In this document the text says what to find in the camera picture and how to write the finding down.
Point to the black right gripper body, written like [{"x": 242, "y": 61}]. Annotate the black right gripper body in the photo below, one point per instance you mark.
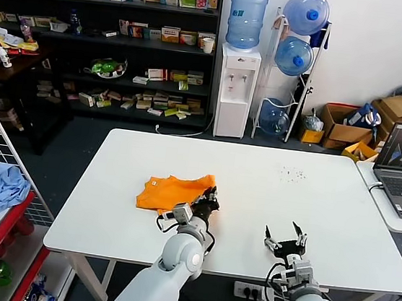
[{"x": 288, "y": 248}]

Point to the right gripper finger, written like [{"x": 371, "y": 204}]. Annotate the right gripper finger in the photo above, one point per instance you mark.
[
  {"x": 270, "y": 242},
  {"x": 302, "y": 239}
]

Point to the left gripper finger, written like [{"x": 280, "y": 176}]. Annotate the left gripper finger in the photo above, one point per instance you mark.
[
  {"x": 214, "y": 194},
  {"x": 205, "y": 197}
]

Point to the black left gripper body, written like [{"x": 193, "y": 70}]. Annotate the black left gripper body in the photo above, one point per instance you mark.
[{"x": 204, "y": 208}]

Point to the orange t-shirt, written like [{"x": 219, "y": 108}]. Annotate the orange t-shirt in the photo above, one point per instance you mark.
[{"x": 167, "y": 194}]

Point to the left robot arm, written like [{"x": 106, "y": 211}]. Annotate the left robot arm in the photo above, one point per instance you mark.
[{"x": 178, "y": 257}]

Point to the large white table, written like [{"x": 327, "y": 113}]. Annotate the large white table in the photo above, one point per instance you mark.
[{"x": 325, "y": 208}]

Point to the white power strip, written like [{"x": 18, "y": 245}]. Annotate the white power strip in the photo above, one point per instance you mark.
[{"x": 250, "y": 291}]

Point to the white water dispenser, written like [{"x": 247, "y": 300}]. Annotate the white water dispenser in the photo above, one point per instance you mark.
[{"x": 233, "y": 107}]

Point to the lime green box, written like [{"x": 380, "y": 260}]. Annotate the lime green box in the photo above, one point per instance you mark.
[{"x": 171, "y": 113}]

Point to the tilted blue water jug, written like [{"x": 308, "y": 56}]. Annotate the tilted blue water jug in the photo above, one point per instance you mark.
[
  {"x": 293, "y": 57},
  {"x": 273, "y": 119},
  {"x": 303, "y": 13}
]

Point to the white jug rack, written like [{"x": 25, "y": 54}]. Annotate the white jug rack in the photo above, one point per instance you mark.
[{"x": 290, "y": 129}]

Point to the open yellow box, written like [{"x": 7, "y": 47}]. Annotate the open yellow box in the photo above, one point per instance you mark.
[{"x": 353, "y": 153}]

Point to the small yellow box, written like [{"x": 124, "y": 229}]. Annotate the small yellow box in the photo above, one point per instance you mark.
[{"x": 311, "y": 136}]

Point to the open cardboard box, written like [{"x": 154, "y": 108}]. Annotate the open cardboard box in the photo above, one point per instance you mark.
[{"x": 344, "y": 134}]

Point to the grey plastic bag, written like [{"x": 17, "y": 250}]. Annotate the grey plastic bag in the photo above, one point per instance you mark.
[{"x": 314, "y": 122}]

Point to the green beige box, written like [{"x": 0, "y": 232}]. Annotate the green beige box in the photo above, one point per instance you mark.
[{"x": 195, "y": 78}]

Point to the green yellow box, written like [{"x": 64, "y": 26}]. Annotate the green yellow box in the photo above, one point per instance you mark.
[{"x": 178, "y": 76}]

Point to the flat white carton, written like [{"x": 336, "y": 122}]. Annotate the flat white carton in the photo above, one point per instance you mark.
[{"x": 140, "y": 80}]

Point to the black clamp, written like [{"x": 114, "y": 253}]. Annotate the black clamp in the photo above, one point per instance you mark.
[{"x": 310, "y": 90}]

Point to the white paper cup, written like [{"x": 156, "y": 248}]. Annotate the white paper cup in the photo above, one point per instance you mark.
[{"x": 208, "y": 46}]

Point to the white box green print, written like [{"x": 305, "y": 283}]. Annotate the white box green print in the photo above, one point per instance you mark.
[{"x": 86, "y": 99}]

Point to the white yellow medicine box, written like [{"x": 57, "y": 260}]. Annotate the white yellow medicine box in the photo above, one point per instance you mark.
[{"x": 200, "y": 38}]

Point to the orange white medicine box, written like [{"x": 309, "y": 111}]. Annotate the orange white medicine box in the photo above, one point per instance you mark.
[
  {"x": 188, "y": 39},
  {"x": 171, "y": 35}
]

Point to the cardboard box with flap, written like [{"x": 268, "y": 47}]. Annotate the cardboard box with flap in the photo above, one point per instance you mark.
[{"x": 394, "y": 107}]

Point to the green and white bowl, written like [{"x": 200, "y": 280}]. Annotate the green and white bowl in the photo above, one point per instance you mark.
[{"x": 105, "y": 67}]

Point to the white box blue stripe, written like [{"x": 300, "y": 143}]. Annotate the white box blue stripe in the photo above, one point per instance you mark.
[{"x": 153, "y": 35}]

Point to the box with orange picture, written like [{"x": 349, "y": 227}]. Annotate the box with orange picture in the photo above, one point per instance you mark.
[{"x": 137, "y": 31}]

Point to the upright blue water jug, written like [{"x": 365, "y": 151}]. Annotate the upright blue water jug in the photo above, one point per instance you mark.
[{"x": 247, "y": 17}]

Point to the blue white plastic bag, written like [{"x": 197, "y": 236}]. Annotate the blue white plastic bag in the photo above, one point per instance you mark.
[{"x": 39, "y": 292}]

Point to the dark blue hanging cloth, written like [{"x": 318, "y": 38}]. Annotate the dark blue hanging cloth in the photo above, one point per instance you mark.
[{"x": 320, "y": 38}]

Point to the flat white box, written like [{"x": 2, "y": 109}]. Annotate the flat white box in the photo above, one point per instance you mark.
[{"x": 112, "y": 34}]

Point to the red and white cart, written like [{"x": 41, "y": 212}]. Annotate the red and white cart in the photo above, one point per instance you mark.
[{"x": 15, "y": 214}]

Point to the pale green box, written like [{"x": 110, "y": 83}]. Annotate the pale green box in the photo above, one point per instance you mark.
[{"x": 187, "y": 2}]

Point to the black shelf unit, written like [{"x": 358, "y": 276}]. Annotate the black shelf unit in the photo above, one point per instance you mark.
[{"x": 148, "y": 6}]

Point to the blue drink bottle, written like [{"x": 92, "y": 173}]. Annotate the blue drink bottle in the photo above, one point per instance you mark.
[{"x": 75, "y": 23}]

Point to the open white box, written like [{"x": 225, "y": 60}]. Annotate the open white box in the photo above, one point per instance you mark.
[{"x": 59, "y": 27}]

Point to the yellow snack packet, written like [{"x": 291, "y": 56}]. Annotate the yellow snack packet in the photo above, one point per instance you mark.
[{"x": 29, "y": 46}]

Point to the small white bottle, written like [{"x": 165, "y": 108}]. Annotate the small white bottle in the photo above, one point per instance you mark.
[{"x": 4, "y": 57}]

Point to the purple drink bottle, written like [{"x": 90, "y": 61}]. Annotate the purple drink bottle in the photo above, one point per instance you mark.
[{"x": 25, "y": 30}]

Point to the white paper sheet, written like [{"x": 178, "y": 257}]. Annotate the white paper sheet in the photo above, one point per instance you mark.
[{"x": 5, "y": 35}]

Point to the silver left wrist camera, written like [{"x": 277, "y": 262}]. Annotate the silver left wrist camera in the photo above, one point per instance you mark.
[{"x": 181, "y": 211}]

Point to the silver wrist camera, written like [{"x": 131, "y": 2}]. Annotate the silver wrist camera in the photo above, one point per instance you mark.
[
  {"x": 303, "y": 271},
  {"x": 181, "y": 211}
]

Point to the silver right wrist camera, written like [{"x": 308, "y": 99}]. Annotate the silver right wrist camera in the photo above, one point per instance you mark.
[{"x": 303, "y": 271}]

